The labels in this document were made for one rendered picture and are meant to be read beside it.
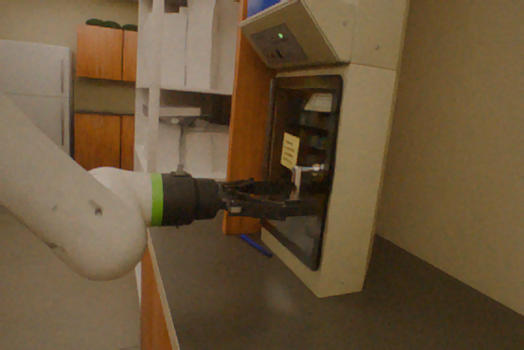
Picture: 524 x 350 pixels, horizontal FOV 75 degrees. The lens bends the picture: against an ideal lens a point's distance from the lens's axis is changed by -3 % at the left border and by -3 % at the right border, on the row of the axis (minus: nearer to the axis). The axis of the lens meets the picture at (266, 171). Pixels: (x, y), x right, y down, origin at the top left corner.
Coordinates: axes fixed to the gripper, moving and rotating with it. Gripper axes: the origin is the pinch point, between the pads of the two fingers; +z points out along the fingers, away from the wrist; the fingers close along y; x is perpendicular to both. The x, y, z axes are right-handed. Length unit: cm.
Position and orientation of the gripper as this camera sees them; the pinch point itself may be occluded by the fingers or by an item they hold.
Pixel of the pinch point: (293, 196)
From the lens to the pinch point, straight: 71.7
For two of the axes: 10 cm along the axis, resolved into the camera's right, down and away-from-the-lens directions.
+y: -3.9, -2.2, 8.9
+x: -0.9, 9.8, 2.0
